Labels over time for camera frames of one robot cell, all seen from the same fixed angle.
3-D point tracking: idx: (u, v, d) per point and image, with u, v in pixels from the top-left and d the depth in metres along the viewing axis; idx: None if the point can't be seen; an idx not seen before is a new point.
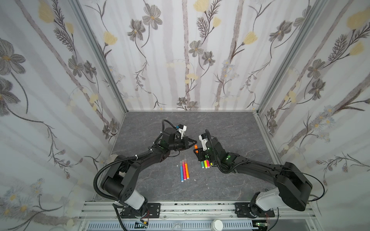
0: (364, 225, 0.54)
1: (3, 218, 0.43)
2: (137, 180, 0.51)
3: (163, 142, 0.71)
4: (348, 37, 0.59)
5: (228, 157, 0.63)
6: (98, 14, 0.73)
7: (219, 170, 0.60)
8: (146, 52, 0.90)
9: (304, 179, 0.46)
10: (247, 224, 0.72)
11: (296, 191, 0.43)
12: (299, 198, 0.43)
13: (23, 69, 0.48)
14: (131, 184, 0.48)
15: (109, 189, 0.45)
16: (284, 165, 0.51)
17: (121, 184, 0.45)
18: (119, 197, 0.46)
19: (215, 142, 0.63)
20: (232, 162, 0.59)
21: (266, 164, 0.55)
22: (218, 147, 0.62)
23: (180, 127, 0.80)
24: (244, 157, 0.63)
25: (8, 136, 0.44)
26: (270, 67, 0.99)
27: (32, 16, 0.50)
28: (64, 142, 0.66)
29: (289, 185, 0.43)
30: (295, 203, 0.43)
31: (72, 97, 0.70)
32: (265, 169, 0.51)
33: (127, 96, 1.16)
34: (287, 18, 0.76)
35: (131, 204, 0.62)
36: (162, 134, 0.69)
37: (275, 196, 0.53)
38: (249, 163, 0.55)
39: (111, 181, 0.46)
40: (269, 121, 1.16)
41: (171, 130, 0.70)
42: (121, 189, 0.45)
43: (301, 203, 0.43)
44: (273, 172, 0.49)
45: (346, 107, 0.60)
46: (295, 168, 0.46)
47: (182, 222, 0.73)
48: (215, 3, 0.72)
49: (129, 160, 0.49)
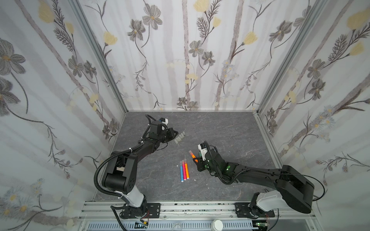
0: (364, 225, 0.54)
1: (3, 218, 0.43)
2: (137, 170, 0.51)
3: (152, 134, 0.74)
4: (348, 37, 0.59)
5: (228, 167, 0.63)
6: (98, 14, 0.73)
7: (222, 182, 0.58)
8: (146, 52, 0.90)
9: (304, 180, 0.47)
10: (247, 224, 0.72)
11: (298, 194, 0.44)
12: (303, 200, 0.43)
13: (23, 70, 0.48)
14: (133, 175, 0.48)
15: (112, 185, 0.46)
16: (283, 169, 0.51)
17: (123, 176, 0.46)
18: (125, 189, 0.47)
19: (215, 153, 0.63)
20: (232, 173, 0.59)
21: (265, 170, 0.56)
22: (219, 159, 0.62)
23: (163, 120, 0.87)
24: (243, 166, 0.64)
25: (8, 136, 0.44)
26: (270, 67, 0.99)
27: (32, 16, 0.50)
28: (64, 142, 0.66)
29: (290, 189, 0.43)
30: (299, 206, 0.43)
31: (72, 97, 0.70)
32: (265, 175, 0.51)
33: (127, 96, 1.16)
34: (287, 18, 0.76)
35: (132, 201, 0.62)
36: (150, 127, 0.73)
37: (278, 198, 0.52)
38: (249, 172, 0.55)
39: (112, 176, 0.47)
40: (269, 121, 1.16)
41: (157, 122, 0.74)
42: (124, 181, 0.46)
43: (306, 205, 0.43)
44: (272, 177, 0.49)
45: (346, 107, 0.60)
46: (293, 171, 0.47)
47: (182, 222, 0.73)
48: (215, 3, 0.72)
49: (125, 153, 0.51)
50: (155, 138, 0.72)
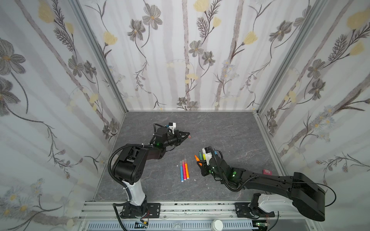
0: (365, 225, 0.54)
1: (3, 218, 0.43)
2: (145, 164, 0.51)
3: (157, 142, 0.78)
4: (348, 37, 0.59)
5: (234, 173, 0.62)
6: (98, 14, 0.73)
7: (228, 188, 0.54)
8: (146, 52, 0.90)
9: (316, 187, 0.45)
10: (247, 224, 0.72)
11: (312, 203, 0.45)
12: (317, 209, 0.43)
13: (23, 69, 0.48)
14: (141, 166, 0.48)
15: (120, 173, 0.49)
16: (294, 176, 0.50)
17: (132, 166, 0.49)
18: (131, 178, 0.50)
19: (220, 160, 0.61)
20: (240, 179, 0.58)
21: (274, 177, 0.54)
22: (224, 166, 0.60)
23: (171, 124, 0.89)
24: (250, 173, 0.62)
25: (7, 136, 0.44)
26: (270, 68, 1.00)
27: (32, 16, 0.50)
28: (64, 142, 0.66)
29: (305, 198, 0.43)
30: (313, 215, 0.42)
31: (72, 97, 0.70)
32: (276, 183, 0.50)
33: (127, 96, 1.16)
34: (287, 18, 0.76)
35: (134, 197, 0.63)
36: (155, 136, 0.74)
37: (287, 203, 0.52)
38: (257, 179, 0.54)
39: (121, 165, 0.50)
40: (269, 121, 1.16)
41: (163, 130, 0.75)
42: (132, 171, 0.49)
43: (321, 214, 0.43)
44: (284, 185, 0.48)
45: (346, 107, 0.60)
46: (305, 178, 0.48)
47: (182, 222, 0.73)
48: (215, 3, 0.72)
49: (137, 146, 0.56)
50: (161, 146, 0.76)
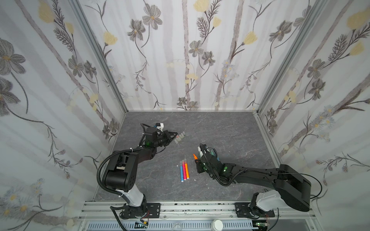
0: (365, 225, 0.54)
1: (3, 218, 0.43)
2: (136, 169, 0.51)
3: (148, 141, 0.76)
4: (348, 37, 0.59)
5: (225, 168, 0.62)
6: (98, 14, 0.73)
7: (219, 183, 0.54)
8: (146, 52, 0.90)
9: (301, 178, 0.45)
10: (247, 224, 0.72)
11: (297, 193, 0.46)
12: (301, 198, 0.44)
13: (23, 69, 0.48)
14: (133, 172, 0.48)
15: (112, 183, 0.47)
16: (281, 168, 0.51)
17: (124, 173, 0.47)
18: (125, 186, 0.48)
19: (210, 156, 0.62)
20: (230, 173, 0.59)
21: (262, 170, 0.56)
22: (215, 161, 0.62)
23: (158, 125, 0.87)
24: (240, 167, 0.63)
25: (7, 136, 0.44)
26: (270, 67, 0.99)
27: (32, 16, 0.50)
28: (64, 142, 0.66)
29: (289, 188, 0.43)
30: (297, 205, 0.43)
31: (72, 97, 0.70)
32: (263, 175, 0.50)
33: (127, 96, 1.16)
34: (287, 18, 0.76)
35: (132, 200, 0.62)
36: (145, 134, 0.73)
37: (277, 198, 0.52)
38: (246, 172, 0.55)
39: (112, 174, 0.47)
40: (269, 121, 1.16)
41: (152, 129, 0.74)
42: (125, 178, 0.47)
43: (304, 203, 0.43)
44: (270, 177, 0.49)
45: (346, 107, 0.60)
46: (291, 170, 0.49)
47: (182, 222, 0.73)
48: (215, 3, 0.72)
49: (125, 152, 0.53)
50: (151, 146, 0.74)
